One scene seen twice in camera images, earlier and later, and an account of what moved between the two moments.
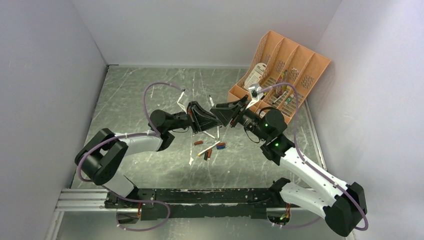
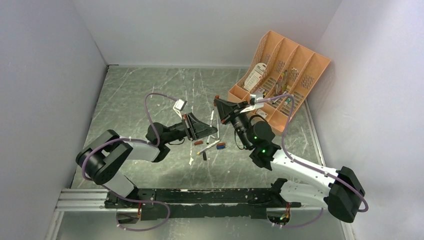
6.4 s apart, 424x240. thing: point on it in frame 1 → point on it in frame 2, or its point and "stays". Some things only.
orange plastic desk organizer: (279, 76) stays
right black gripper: (225, 114) stays
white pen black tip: (211, 100) → (211, 118)
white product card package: (255, 76) stays
